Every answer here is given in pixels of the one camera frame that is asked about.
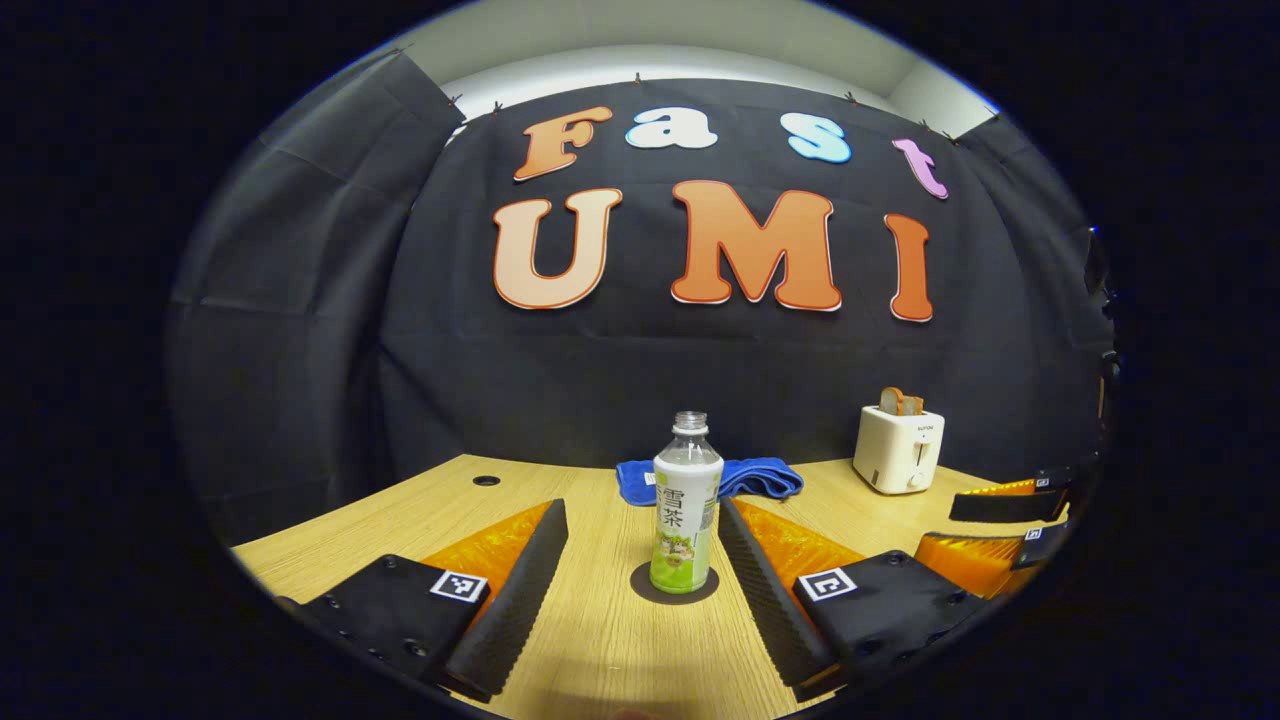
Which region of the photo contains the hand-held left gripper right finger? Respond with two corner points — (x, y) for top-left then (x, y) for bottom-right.
(718, 496), (991, 704)

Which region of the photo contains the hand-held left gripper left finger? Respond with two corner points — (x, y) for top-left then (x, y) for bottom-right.
(280, 498), (569, 704)

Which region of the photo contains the dark round coaster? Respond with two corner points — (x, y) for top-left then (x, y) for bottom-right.
(630, 562), (720, 606)

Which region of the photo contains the clear water bottle green label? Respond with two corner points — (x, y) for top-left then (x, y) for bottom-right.
(648, 411), (725, 595)

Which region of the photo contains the white toaster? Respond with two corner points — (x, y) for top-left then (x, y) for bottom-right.
(852, 405), (946, 496)

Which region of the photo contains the blue folded towel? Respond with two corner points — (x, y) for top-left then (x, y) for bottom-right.
(615, 457), (805, 508)

